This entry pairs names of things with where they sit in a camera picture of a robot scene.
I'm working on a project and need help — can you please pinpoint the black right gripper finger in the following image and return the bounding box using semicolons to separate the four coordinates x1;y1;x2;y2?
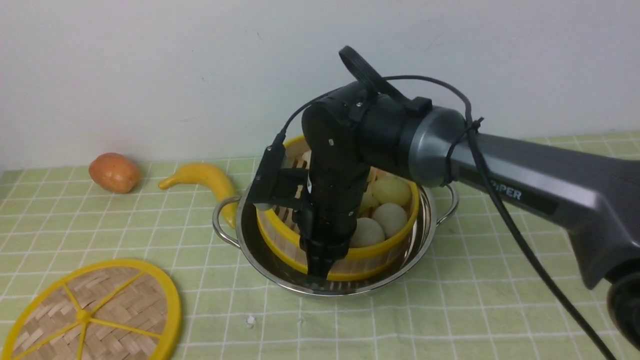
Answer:
306;244;338;286

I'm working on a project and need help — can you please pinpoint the yellow banana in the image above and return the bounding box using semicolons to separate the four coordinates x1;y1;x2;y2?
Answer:
158;162;237;202

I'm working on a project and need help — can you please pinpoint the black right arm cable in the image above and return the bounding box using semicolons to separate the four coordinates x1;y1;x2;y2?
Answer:
274;46;618;360

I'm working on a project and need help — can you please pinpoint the green round bun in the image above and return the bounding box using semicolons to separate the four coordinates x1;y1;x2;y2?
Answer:
370;176;412;207

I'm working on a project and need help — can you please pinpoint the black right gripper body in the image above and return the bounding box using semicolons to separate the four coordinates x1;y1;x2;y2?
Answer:
299;145;370;261

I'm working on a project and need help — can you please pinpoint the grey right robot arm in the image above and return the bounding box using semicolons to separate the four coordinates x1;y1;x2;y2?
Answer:
297;75;639;359

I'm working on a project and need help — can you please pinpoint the white round bun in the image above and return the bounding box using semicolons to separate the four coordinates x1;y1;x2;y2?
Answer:
349;217;386;249
371;202;409;239

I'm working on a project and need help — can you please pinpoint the yellow-rimmed woven bamboo lid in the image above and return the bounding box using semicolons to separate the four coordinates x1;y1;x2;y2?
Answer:
1;259;183;360

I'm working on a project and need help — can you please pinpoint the stainless steel two-handled pot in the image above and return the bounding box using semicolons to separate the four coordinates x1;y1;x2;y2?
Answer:
211;184;460;298

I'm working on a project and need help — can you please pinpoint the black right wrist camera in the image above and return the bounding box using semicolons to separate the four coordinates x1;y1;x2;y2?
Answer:
246;142;308;211

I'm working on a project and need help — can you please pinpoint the yellow-rimmed bamboo steamer basket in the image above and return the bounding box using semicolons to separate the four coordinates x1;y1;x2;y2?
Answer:
255;167;419;281

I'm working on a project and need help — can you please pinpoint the green checkered tablecloth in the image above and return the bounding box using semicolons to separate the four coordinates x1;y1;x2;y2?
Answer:
0;131;640;360

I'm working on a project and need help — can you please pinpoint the brown potato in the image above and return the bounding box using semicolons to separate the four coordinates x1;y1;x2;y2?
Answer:
88;152;140;194

